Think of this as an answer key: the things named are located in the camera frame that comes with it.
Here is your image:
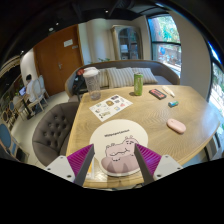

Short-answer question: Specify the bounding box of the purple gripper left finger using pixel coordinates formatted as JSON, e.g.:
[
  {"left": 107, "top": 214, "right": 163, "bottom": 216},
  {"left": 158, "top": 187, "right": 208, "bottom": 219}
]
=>
[{"left": 44, "top": 143, "right": 96, "bottom": 187}]

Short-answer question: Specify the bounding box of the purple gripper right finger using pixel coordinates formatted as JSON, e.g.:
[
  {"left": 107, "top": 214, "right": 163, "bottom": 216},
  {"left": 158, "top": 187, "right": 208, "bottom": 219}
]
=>
[{"left": 133, "top": 143, "right": 184, "bottom": 186}]

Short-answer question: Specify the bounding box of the round cartoon hippo mouse pad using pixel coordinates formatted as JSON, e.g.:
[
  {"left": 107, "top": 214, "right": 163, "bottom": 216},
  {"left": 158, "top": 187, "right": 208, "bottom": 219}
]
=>
[{"left": 90, "top": 119, "right": 148, "bottom": 177}]

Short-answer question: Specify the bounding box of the pink computer mouse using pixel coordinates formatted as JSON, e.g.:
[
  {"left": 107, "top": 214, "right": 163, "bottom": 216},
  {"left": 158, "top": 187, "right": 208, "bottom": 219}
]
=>
[{"left": 167, "top": 119, "right": 186, "bottom": 134}]

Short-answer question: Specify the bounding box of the grey tufted armchair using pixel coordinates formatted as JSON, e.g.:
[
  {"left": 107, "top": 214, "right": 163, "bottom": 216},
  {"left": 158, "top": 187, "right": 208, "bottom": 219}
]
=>
[{"left": 32, "top": 102, "right": 79, "bottom": 166}]

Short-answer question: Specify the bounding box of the sticker sheet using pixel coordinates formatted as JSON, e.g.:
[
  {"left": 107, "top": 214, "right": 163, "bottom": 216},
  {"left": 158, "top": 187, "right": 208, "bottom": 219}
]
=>
[{"left": 90, "top": 95, "right": 132, "bottom": 122}]

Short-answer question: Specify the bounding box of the small teal eraser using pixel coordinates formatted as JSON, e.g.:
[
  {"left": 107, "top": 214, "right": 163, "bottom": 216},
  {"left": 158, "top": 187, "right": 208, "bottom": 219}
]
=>
[{"left": 168, "top": 101, "right": 179, "bottom": 108}]

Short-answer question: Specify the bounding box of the black red flat case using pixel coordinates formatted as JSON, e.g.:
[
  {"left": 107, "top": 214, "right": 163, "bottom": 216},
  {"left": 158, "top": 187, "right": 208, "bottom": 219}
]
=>
[{"left": 149, "top": 89, "right": 166, "bottom": 100}]

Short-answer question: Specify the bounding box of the black backpack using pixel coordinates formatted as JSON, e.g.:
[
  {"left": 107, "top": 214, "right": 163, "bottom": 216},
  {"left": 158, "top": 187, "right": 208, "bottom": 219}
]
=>
[{"left": 72, "top": 69, "right": 87, "bottom": 95}]

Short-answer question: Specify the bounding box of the white pen-like tube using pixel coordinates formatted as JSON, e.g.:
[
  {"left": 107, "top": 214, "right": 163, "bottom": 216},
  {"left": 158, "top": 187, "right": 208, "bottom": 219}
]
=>
[{"left": 162, "top": 86, "right": 175, "bottom": 97}]

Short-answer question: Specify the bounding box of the blue chair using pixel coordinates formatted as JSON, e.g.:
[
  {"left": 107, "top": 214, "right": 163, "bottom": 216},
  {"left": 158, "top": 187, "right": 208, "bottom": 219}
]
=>
[{"left": 0, "top": 124, "right": 18, "bottom": 156}]

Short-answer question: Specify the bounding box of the striped cushion right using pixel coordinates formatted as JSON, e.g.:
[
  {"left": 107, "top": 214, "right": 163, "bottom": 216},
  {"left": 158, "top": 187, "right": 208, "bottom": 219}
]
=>
[{"left": 132, "top": 67, "right": 157, "bottom": 84}]

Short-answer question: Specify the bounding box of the striped cushion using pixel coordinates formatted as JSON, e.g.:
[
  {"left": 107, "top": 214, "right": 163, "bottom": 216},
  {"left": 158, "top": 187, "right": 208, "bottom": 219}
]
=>
[
  {"left": 132, "top": 67, "right": 157, "bottom": 84},
  {"left": 107, "top": 67, "right": 134, "bottom": 88}
]

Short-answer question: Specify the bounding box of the green drink can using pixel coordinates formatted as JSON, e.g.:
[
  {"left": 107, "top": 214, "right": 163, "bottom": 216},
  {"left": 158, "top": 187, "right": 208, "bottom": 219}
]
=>
[{"left": 134, "top": 73, "right": 143, "bottom": 96}]

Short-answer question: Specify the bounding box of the person in white shirt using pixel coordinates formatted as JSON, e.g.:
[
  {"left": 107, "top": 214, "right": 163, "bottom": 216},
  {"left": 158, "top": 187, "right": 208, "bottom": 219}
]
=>
[{"left": 26, "top": 74, "right": 36, "bottom": 104}]

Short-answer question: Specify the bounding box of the striped cushion left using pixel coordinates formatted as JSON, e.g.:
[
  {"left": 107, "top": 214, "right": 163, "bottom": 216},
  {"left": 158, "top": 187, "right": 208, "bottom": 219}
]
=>
[{"left": 107, "top": 67, "right": 134, "bottom": 88}]

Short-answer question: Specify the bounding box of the curved brown sofa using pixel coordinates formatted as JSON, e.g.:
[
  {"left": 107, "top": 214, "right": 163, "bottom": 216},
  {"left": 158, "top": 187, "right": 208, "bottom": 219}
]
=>
[{"left": 65, "top": 60, "right": 180, "bottom": 97}]

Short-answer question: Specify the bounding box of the wooden door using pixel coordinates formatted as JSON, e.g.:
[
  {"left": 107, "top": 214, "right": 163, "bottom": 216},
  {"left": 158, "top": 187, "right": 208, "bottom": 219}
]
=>
[{"left": 34, "top": 25, "right": 83, "bottom": 96}]

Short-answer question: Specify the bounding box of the glass display cabinet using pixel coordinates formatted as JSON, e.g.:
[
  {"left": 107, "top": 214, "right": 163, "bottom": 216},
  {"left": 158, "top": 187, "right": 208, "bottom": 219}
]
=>
[{"left": 111, "top": 25, "right": 143, "bottom": 60}]

